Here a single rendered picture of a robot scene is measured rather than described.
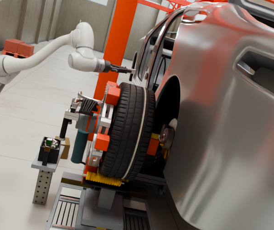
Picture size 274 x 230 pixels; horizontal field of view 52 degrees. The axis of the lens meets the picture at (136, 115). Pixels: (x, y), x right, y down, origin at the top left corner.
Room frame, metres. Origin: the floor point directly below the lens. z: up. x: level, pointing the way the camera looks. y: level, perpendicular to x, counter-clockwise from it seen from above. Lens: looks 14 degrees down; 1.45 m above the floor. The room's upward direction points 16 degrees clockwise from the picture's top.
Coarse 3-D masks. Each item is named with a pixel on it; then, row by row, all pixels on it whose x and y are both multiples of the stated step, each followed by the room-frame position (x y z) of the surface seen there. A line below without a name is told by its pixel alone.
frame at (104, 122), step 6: (108, 84) 1.96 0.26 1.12; (102, 108) 2.08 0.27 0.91; (102, 114) 1.62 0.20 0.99; (102, 120) 1.59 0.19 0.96; (108, 120) 1.60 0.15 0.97; (108, 126) 1.59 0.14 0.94; (90, 150) 1.93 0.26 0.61; (96, 150) 1.59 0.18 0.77; (90, 156) 1.71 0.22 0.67; (96, 156) 1.60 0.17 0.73; (90, 162) 1.69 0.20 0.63; (96, 162) 1.68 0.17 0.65
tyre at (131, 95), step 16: (128, 96) 1.70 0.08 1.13; (144, 96) 1.75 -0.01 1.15; (128, 112) 1.62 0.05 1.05; (128, 128) 1.58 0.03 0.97; (144, 128) 1.61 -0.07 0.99; (112, 144) 1.55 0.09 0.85; (128, 144) 1.56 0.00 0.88; (144, 144) 1.58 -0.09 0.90; (112, 160) 1.56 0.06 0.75; (128, 160) 1.58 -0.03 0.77; (112, 176) 1.69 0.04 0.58; (128, 176) 1.67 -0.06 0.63
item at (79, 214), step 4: (84, 188) 2.16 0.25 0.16; (88, 188) 2.16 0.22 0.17; (92, 188) 2.15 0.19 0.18; (84, 192) 2.12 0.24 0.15; (80, 196) 2.08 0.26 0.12; (84, 196) 2.06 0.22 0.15; (80, 200) 1.95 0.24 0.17; (80, 204) 1.93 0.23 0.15; (80, 208) 1.89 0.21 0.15; (80, 212) 1.84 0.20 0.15; (80, 216) 1.79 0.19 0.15; (76, 220) 1.74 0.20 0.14; (80, 220) 1.75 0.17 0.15; (124, 220) 1.86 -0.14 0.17; (76, 224) 1.67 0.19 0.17; (80, 224) 1.71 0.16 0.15; (124, 224) 1.82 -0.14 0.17; (76, 228) 1.67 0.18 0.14; (80, 228) 1.67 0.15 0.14; (84, 228) 1.68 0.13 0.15; (88, 228) 1.68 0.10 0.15; (92, 228) 1.69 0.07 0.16; (96, 228) 1.69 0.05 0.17; (100, 228) 1.69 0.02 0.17; (104, 228) 1.70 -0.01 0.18; (124, 228) 1.78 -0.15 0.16
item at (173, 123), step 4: (172, 120) 2.08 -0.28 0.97; (176, 120) 1.98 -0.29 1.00; (172, 124) 2.05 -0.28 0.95; (176, 124) 1.96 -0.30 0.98; (168, 128) 2.00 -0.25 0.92; (172, 128) 2.02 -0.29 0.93; (164, 132) 2.03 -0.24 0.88; (168, 132) 1.95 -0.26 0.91; (172, 132) 1.96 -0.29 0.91; (168, 136) 1.93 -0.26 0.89; (172, 136) 1.94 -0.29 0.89; (168, 140) 1.92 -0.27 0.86; (172, 140) 1.93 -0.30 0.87; (164, 144) 1.94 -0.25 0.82; (168, 144) 1.93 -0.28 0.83; (164, 148) 2.05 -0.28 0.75; (168, 148) 1.95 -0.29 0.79; (164, 152) 2.02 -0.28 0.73; (164, 156) 1.99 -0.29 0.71
